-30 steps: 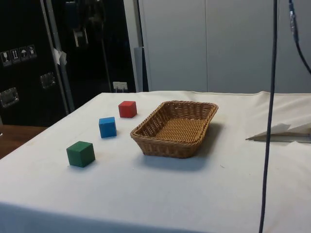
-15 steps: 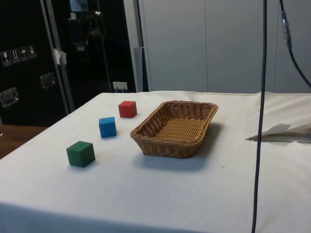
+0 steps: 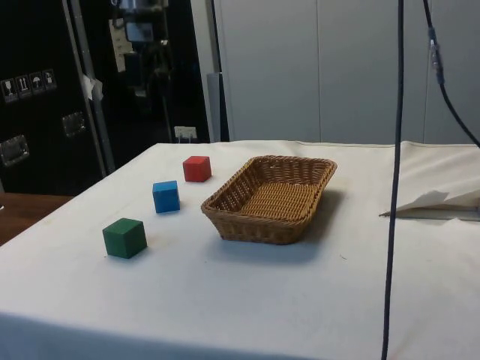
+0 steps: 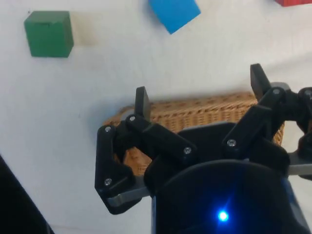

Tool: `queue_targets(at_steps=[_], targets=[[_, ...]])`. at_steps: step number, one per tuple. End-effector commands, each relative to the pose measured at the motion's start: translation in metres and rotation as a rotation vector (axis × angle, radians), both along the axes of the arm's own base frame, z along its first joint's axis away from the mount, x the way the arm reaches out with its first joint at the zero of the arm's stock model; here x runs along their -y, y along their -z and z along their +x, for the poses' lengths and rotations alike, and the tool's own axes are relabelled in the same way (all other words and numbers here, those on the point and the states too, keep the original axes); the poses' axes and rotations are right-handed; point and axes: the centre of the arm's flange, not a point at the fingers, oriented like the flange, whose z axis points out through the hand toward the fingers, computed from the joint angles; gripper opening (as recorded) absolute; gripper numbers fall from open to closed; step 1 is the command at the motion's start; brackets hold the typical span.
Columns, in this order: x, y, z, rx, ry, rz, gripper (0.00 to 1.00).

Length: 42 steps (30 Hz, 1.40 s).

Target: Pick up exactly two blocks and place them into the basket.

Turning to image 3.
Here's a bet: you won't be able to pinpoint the green cube block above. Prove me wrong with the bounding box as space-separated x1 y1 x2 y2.
102 217 148 260

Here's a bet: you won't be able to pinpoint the red cube block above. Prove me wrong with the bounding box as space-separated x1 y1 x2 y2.
182 155 213 184

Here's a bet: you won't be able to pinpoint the brown wicker basket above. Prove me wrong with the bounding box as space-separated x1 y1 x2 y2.
200 154 338 246

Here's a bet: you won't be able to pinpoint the pale lockers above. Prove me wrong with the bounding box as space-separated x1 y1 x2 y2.
189 0 480 146

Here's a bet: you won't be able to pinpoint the blue cube block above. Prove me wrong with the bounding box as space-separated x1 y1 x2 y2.
151 180 182 215

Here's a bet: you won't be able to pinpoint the black cabinet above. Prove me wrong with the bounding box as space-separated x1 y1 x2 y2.
0 0 230 197

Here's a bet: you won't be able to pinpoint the black cable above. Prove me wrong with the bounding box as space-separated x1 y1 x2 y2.
379 0 407 360
422 0 480 149

